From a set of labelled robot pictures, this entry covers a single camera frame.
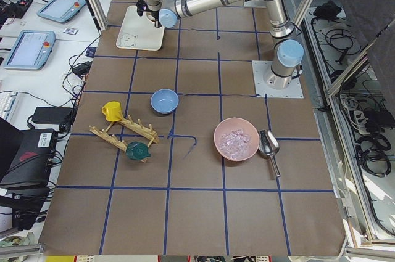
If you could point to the metal ice scoop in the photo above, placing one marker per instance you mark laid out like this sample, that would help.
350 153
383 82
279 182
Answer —
269 147

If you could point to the blue bowl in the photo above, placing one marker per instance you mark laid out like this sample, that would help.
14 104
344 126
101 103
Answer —
164 101

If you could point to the pink bowl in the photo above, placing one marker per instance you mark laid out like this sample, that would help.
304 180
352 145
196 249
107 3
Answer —
229 124

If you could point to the clear ice cubes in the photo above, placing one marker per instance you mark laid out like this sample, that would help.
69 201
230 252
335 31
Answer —
235 144

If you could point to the yellow cup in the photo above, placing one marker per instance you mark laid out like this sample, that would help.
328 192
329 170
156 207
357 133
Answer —
112 111

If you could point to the blue teach pendant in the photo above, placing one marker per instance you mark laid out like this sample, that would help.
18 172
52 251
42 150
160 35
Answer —
31 50
61 10

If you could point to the black power adapter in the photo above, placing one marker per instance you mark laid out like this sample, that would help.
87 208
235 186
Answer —
51 115

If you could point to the black computer box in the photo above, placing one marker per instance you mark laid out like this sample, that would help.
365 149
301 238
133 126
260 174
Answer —
25 156

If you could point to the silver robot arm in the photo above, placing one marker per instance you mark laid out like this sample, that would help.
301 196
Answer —
288 52

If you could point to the blue teach pendant lower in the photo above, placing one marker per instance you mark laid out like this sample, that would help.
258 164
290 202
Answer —
31 50

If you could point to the blue teach pendant upper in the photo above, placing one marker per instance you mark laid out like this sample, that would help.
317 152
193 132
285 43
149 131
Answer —
61 10

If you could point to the dark green cup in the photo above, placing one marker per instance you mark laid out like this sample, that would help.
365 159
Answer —
137 151

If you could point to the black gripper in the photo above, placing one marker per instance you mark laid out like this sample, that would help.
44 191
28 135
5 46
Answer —
152 15

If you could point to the white bear tray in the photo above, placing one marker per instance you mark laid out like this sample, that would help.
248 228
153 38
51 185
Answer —
139 33

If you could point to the white power strip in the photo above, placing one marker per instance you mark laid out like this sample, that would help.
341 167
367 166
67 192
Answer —
358 119

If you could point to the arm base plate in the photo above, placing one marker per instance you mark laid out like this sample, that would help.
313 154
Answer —
267 84

